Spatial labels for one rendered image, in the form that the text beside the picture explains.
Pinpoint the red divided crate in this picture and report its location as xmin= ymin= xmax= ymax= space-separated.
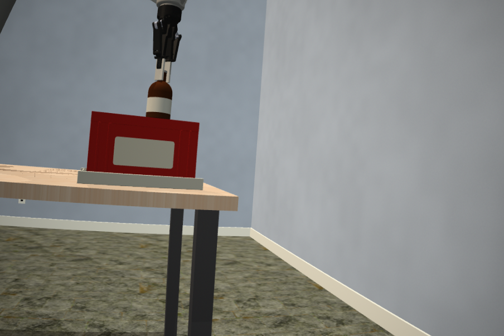
xmin=86 ymin=112 xmax=200 ymax=178

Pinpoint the brown bottle with white and blue cap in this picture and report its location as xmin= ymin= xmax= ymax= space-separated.
xmin=146 ymin=70 xmax=172 ymax=119

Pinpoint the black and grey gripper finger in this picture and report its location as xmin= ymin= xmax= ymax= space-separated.
xmin=164 ymin=27 xmax=182 ymax=83
xmin=152 ymin=20 xmax=172 ymax=81

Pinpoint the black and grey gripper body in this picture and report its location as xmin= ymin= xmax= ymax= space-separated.
xmin=157 ymin=4 xmax=182 ymax=35

